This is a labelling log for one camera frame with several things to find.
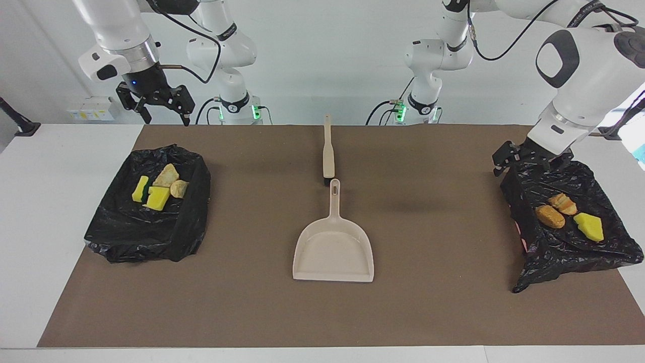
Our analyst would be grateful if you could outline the brown table mat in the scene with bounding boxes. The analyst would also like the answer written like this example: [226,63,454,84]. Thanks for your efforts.
[37,124,645,348]

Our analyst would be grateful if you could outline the black clamp stand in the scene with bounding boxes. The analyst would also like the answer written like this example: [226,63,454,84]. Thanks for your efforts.
[599,97,645,141]
[0,96,41,137]

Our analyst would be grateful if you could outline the black base cable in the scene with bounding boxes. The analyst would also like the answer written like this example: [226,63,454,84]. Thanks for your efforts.
[196,97,222,125]
[365,98,404,126]

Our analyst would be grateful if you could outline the black bag lined pink bin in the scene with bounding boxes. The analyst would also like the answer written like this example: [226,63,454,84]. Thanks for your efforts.
[500,160,644,294]

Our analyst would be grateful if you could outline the beige hand brush black bristles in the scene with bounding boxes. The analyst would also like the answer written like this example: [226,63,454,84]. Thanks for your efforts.
[322,114,336,187]

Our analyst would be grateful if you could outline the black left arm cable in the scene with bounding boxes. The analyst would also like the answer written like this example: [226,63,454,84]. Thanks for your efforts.
[466,0,645,62]

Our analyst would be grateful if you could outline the yellow sponge piece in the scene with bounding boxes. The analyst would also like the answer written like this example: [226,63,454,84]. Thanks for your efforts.
[573,212,605,242]
[143,186,171,212]

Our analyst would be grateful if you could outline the beige plastic dustpan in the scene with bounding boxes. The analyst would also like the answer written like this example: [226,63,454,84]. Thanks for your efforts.
[293,179,375,283]

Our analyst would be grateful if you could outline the yellow sponge with green pad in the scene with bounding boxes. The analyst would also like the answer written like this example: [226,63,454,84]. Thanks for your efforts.
[132,175,150,203]

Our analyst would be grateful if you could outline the white wall socket box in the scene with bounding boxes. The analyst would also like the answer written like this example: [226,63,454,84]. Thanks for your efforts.
[67,96,115,122]

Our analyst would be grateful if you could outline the brown bread chunk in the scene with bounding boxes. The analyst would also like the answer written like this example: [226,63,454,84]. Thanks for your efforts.
[535,204,566,230]

